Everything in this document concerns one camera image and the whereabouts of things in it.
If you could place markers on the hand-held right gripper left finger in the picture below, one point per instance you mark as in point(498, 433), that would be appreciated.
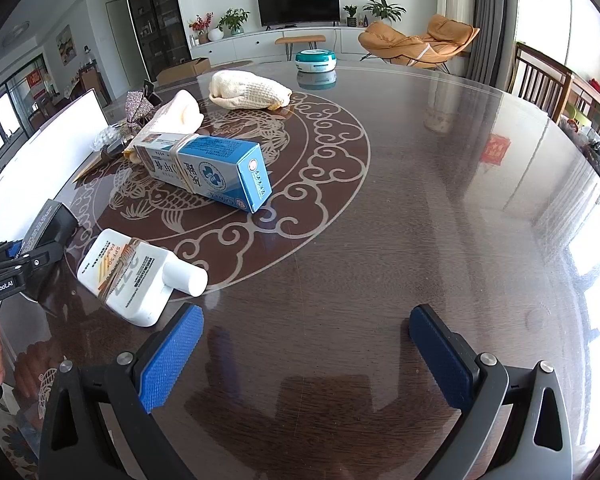
point(172, 355)

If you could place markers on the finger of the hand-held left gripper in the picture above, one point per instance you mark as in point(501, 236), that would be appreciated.
point(14, 248)
point(42, 255)

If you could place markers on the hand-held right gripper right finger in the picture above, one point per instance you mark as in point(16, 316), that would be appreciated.
point(440, 360)

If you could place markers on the black rectangular box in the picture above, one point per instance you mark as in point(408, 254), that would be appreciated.
point(60, 225)

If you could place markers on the white sunscreen bottle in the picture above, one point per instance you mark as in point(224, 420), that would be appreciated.
point(130, 280)

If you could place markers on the clear plastic wrapper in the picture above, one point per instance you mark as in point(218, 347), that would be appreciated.
point(106, 136)

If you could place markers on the red door sign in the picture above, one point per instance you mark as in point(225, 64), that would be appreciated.
point(35, 77)

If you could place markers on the rhinestone bow hair clip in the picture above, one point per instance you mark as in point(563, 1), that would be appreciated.
point(137, 107)

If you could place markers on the brown dining chair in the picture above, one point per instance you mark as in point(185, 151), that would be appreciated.
point(94, 85)

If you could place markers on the blue and white medicine box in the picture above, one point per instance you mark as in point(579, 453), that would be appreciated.
point(230, 170)

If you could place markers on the cream folded cloth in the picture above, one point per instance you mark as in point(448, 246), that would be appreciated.
point(180, 110)

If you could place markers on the round ceiling lamp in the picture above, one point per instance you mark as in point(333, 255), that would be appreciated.
point(16, 30)

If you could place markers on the cardboard box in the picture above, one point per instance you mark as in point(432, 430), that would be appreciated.
point(182, 71)

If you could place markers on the cream knitted cloth pouch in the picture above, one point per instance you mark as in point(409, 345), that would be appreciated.
point(245, 90)

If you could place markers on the dark glass display cabinet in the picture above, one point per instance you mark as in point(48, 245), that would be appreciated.
point(155, 15)

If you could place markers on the red flowers in vase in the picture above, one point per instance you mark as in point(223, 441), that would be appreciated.
point(200, 25)

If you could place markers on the white round vase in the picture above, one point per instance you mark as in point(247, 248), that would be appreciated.
point(215, 34)

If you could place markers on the cluttered wooden side shelf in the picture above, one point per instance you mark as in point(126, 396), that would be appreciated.
point(597, 120)

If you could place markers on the white television cabinet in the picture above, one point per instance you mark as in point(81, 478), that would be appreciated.
point(250, 44)

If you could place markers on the dark wooden chair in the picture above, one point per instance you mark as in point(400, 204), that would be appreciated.
point(535, 77)

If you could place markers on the bushy green potted plant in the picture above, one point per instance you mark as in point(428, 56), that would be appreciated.
point(233, 21)

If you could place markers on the teal round tin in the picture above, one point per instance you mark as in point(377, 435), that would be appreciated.
point(315, 60)

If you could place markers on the orange lounge chair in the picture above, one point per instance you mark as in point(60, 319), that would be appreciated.
point(445, 35)

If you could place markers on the wooden bench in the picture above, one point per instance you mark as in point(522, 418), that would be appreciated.
point(300, 38)

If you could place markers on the grey curtain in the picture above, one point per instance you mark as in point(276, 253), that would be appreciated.
point(490, 20)

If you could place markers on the large green potted plant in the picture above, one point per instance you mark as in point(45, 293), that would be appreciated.
point(384, 9)

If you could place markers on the small green potted plant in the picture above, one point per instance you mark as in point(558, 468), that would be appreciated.
point(350, 15)

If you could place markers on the black flat television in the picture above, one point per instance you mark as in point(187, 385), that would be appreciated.
point(297, 5)

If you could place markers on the framed wall painting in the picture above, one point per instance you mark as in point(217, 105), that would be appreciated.
point(65, 44)

